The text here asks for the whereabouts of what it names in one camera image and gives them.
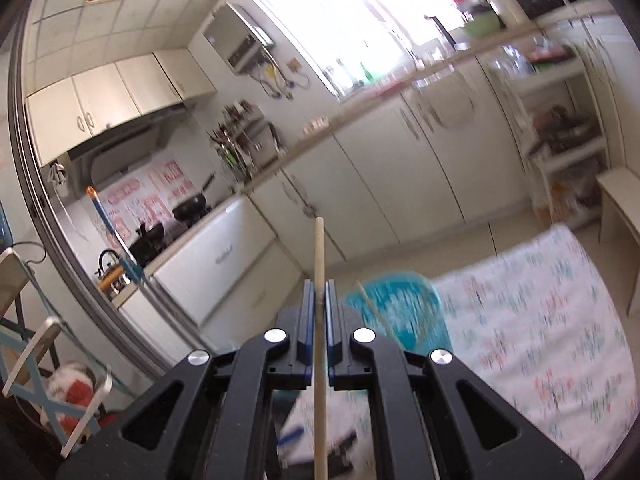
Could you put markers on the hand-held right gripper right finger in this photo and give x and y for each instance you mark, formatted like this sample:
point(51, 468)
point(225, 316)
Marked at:
point(331, 310)

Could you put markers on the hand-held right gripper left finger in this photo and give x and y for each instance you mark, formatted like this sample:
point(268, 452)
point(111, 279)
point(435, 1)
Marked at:
point(310, 310)

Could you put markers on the single pale wooden chopstick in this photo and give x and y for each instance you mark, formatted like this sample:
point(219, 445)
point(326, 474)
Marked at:
point(320, 260)

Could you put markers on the teal plastic utensil cup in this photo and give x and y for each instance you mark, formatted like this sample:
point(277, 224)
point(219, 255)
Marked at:
point(400, 305)

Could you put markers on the white stove cabinet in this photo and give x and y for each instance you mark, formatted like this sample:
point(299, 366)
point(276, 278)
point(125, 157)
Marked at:
point(225, 260)

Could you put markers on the white door base cabinets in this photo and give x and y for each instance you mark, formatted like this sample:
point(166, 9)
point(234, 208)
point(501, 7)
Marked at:
point(380, 180)

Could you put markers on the black frying pan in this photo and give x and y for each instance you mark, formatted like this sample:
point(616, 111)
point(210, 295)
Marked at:
point(190, 207)

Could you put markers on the black cooking pot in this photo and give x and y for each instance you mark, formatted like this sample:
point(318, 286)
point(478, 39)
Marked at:
point(147, 240)

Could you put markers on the floral tablecloth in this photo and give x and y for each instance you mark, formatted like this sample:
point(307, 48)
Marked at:
point(525, 335)

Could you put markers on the pink printed backsplash sheet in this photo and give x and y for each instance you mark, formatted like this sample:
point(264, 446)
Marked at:
point(155, 190)

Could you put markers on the steel kettle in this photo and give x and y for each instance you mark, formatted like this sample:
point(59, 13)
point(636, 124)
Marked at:
point(112, 275)

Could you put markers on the green bottle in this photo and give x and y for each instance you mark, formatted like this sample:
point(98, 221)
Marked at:
point(367, 74)

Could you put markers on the range hood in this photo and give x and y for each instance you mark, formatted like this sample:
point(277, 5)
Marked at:
point(125, 150)

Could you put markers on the red and white plush slipper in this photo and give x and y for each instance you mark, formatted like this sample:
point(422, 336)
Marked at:
point(75, 390)

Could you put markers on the white corner shelf rack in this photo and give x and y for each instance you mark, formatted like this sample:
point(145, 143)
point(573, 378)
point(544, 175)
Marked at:
point(570, 152)

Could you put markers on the kitchen window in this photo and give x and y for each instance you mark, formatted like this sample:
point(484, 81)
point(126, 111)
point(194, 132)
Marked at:
point(350, 20)

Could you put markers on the dark pan with lid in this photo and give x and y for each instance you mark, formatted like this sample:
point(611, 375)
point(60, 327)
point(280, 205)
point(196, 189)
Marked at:
point(565, 127)

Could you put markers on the black faucet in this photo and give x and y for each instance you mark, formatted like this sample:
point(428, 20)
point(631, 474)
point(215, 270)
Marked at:
point(442, 27)

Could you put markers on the green bowl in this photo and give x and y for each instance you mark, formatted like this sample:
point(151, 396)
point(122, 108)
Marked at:
point(482, 25)

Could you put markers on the white plastic jug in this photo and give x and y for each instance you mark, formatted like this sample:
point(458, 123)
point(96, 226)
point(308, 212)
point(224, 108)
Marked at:
point(502, 5)

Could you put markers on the wall utensil rack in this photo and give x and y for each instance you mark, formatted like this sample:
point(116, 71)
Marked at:
point(235, 150)

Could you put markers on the grey sliding door frame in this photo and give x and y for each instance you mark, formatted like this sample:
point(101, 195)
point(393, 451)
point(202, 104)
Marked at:
point(65, 240)

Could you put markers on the wall water heater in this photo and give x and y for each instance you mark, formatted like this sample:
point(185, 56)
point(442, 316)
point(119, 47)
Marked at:
point(235, 35)

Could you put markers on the white wall cabinets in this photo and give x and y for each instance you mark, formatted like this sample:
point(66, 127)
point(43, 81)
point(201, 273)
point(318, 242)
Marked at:
point(100, 100)

